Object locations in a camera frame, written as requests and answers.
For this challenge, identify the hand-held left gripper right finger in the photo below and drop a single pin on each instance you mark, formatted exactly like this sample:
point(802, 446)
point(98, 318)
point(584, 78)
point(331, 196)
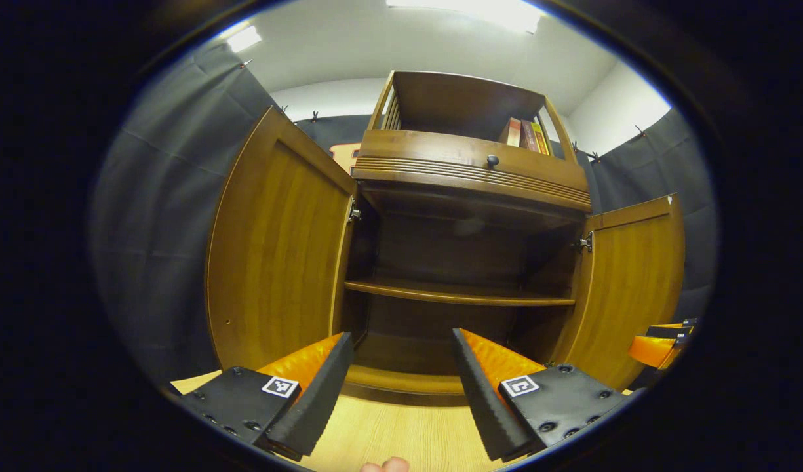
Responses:
point(486, 406)

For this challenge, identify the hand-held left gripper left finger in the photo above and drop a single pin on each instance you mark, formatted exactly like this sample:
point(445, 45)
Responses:
point(313, 400)

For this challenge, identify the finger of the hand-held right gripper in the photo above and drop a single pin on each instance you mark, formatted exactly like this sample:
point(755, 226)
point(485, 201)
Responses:
point(688, 322)
point(650, 351)

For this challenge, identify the wooden cabinet door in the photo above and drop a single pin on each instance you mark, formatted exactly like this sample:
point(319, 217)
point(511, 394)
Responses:
point(276, 262)
point(630, 282)

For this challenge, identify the metal door hinge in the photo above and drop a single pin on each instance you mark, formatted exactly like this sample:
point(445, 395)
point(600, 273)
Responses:
point(354, 212)
point(585, 242)

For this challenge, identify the wooden inner shelf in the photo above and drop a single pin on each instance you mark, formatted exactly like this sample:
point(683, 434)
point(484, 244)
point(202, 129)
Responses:
point(453, 293)

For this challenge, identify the black backdrop cloth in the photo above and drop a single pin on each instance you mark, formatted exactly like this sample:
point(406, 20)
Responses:
point(158, 229)

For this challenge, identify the yellow book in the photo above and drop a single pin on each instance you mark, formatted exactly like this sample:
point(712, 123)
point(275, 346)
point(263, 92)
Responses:
point(540, 139)

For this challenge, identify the maroon book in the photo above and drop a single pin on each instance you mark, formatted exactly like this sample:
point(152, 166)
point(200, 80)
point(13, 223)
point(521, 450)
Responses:
point(529, 136)

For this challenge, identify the wooden drawer with black knob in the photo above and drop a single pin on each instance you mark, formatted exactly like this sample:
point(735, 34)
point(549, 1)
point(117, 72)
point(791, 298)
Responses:
point(427, 154)

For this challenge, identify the ceiling light panel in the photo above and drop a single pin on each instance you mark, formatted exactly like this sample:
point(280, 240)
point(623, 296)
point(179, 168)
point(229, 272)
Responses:
point(244, 39)

